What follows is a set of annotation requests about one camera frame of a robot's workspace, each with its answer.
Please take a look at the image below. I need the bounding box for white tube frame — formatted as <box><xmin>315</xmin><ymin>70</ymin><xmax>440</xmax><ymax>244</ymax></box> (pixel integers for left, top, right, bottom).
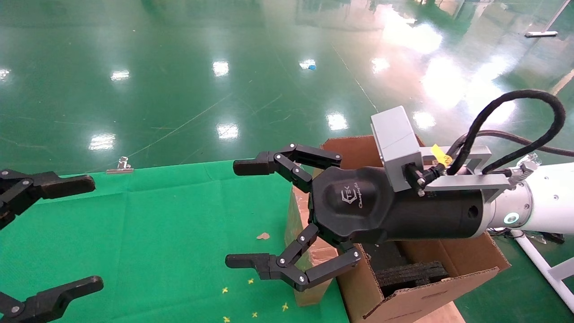
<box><xmin>513</xmin><ymin>230</ymin><xmax>574</xmax><ymax>312</ymax></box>

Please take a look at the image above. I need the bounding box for thin dark smooth cable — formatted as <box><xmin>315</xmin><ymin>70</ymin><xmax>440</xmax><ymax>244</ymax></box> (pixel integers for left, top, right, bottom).
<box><xmin>448</xmin><ymin>130</ymin><xmax>574</xmax><ymax>157</ymax></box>

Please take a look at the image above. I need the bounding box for silver metal binder clip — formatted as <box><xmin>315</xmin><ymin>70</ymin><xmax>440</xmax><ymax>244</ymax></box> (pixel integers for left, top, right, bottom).
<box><xmin>106</xmin><ymin>157</ymin><xmax>134</xmax><ymax>174</ymax></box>

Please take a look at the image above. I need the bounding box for black foam end block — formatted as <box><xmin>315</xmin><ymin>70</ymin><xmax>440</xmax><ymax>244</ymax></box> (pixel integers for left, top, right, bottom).
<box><xmin>376</xmin><ymin>260</ymin><xmax>449</xmax><ymax>297</ymax></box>

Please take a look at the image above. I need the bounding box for green table cloth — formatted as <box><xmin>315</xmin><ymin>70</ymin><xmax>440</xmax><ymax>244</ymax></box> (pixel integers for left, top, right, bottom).
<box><xmin>0</xmin><ymin>159</ymin><xmax>350</xmax><ymax>323</ymax></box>

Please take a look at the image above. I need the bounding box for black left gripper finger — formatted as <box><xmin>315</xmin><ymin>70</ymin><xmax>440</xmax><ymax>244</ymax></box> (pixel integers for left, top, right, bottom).
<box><xmin>0</xmin><ymin>169</ymin><xmax>96</xmax><ymax>229</ymax></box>
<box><xmin>0</xmin><ymin>276</ymin><xmax>104</xmax><ymax>323</ymax></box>

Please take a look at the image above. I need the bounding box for small brown cardboard box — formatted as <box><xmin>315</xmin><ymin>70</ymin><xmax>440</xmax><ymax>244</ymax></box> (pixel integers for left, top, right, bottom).
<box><xmin>286</xmin><ymin>168</ymin><xmax>339</xmax><ymax>306</ymax></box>

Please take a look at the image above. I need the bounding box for grey metal camera bracket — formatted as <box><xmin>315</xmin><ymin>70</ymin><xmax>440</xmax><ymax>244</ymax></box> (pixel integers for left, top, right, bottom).
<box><xmin>419</xmin><ymin>144</ymin><xmax>512</xmax><ymax>202</ymax></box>

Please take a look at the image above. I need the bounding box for large open cardboard carton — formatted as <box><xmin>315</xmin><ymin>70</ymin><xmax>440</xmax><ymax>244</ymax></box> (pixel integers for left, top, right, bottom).
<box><xmin>321</xmin><ymin>135</ymin><xmax>512</xmax><ymax>323</ymax></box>

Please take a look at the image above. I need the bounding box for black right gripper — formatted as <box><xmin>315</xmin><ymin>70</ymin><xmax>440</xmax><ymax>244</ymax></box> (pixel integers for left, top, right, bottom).
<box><xmin>225</xmin><ymin>144</ymin><xmax>488</xmax><ymax>292</ymax></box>

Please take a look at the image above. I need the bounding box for silver angled cable connector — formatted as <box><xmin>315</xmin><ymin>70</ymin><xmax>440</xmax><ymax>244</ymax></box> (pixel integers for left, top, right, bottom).
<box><xmin>508</xmin><ymin>162</ymin><xmax>536</xmax><ymax>184</ymax></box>

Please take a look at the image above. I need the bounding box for thick black braided cable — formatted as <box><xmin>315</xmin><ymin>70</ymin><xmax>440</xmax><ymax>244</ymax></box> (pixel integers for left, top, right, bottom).
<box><xmin>446</xmin><ymin>89</ymin><xmax>566</xmax><ymax>175</ymax></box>

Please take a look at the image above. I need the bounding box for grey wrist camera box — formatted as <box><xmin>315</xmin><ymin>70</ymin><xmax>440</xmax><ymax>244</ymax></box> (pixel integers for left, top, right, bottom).
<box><xmin>370</xmin><ymin>106</ymin><xmax>424</xmax><ymax>193</ymax></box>

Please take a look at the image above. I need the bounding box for yellow cable tag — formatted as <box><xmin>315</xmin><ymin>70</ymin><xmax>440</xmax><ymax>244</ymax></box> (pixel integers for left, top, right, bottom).
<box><xmin>430</xmin><ymin>144</ymin><xmax>453</xmax><ymax>166</ymax></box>

